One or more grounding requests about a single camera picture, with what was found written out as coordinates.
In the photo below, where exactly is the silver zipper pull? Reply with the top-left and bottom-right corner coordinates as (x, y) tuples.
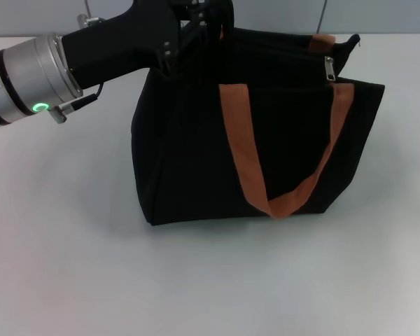
(323, 55), (337, 84)

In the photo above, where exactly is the black bag with orange straps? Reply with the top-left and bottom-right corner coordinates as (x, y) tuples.
(130, 24), (386, 228)

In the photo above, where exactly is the left gripper signal cable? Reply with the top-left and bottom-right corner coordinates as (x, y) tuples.
(47, 13), (104, 125)

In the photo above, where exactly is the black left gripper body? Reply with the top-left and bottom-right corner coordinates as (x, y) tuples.
(60, 0), (197, 90)

